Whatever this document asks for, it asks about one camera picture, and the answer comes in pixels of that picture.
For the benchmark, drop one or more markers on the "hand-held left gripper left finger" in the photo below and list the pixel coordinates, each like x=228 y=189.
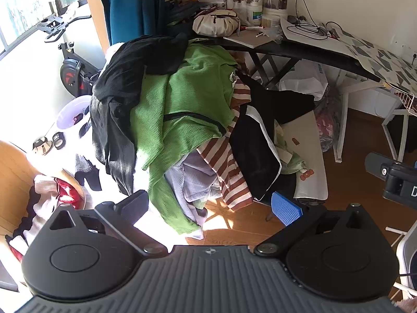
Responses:
x=136 y=202

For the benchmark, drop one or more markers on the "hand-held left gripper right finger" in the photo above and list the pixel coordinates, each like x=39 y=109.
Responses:
x=286 y=207

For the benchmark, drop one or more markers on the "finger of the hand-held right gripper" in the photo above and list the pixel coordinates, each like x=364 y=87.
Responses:
x=376 y=166

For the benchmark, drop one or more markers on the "black knit top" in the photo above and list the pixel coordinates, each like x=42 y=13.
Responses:
x=123 y=71

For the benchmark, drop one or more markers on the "light green printed garment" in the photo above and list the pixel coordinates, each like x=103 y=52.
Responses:
x=293 y=163

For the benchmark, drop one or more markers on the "grey black garment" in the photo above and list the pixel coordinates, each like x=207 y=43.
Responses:
x=88 y=176

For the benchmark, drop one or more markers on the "black white jacket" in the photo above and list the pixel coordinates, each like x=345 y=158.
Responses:
x=254 y=156

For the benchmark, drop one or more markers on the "lavender garment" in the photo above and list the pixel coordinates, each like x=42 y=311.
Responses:
x=195 y=179

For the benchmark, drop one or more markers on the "pink floral bag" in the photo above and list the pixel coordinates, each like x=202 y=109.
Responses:
x=327 y=124

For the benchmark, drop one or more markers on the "white metal rack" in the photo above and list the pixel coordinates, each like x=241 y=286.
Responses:
x=411 y=251

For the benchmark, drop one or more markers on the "brown white striped garment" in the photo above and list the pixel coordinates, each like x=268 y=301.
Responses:
x=228 y=176

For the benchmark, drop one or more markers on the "red knit garment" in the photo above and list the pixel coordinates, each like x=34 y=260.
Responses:
x=68 y=192

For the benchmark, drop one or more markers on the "cream padded bench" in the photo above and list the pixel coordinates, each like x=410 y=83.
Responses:
x=309 y=137

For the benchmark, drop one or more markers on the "white knit garment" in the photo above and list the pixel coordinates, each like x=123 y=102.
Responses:
x=42 y=195

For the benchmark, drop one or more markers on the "geometric patterned table cover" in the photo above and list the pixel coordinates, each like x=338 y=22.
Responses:
x=374 y=58

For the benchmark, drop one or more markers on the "green ribbed sweater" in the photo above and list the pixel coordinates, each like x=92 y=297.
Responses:
x=182 y=104

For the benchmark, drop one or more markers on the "lavender bucket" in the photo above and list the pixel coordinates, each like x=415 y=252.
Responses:
x=66 y=117

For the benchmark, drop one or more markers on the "tan black sandal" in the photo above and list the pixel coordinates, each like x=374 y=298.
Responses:
x=41 y=145

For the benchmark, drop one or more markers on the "white plastic bag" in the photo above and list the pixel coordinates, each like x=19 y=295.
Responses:
x=303 y=78

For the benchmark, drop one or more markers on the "tan upholstered chair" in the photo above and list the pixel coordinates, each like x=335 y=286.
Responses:
x=13 y=186

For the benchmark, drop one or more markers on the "black desk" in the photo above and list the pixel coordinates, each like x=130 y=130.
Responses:
x=293 y=50

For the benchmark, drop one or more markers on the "black exercise bike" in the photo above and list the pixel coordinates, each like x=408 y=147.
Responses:
x=70 y=75

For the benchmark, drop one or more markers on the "white notebook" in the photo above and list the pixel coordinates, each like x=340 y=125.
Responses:
x=251 y=39

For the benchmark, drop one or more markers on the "red marker pen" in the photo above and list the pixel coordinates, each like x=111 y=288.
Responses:
x=252 y=27

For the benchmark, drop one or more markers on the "white lotion bottle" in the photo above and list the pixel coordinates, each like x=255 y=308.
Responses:
x=254 y=13

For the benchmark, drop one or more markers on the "teal curtain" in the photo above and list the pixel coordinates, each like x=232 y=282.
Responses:
x=130 y=6

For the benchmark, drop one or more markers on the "window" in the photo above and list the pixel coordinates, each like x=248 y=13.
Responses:
x=22 y=6

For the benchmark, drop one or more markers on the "white table frame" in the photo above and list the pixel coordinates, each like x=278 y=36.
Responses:
x=342 y=120

